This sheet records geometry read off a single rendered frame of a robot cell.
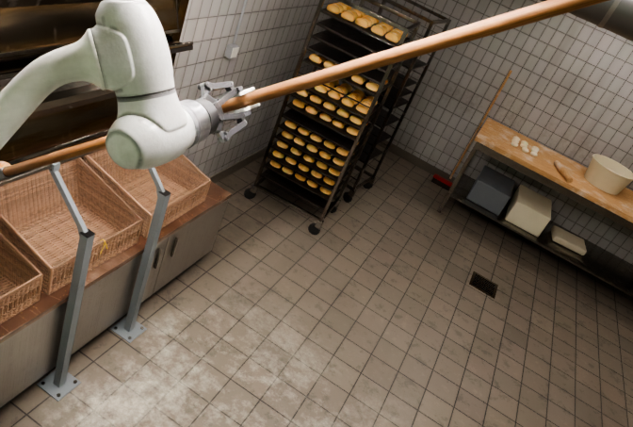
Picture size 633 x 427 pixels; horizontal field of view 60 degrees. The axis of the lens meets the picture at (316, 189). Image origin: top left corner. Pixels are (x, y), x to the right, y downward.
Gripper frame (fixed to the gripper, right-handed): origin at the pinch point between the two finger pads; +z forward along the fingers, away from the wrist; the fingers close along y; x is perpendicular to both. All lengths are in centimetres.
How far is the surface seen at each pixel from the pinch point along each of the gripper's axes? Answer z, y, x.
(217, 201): 152, 60, -140
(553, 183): 412, 171, 26
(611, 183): 436, 189, 73
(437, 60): 496, 41, -68
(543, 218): 423, 209, 11
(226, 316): 134, 129, -150
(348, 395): 133, 186, -84
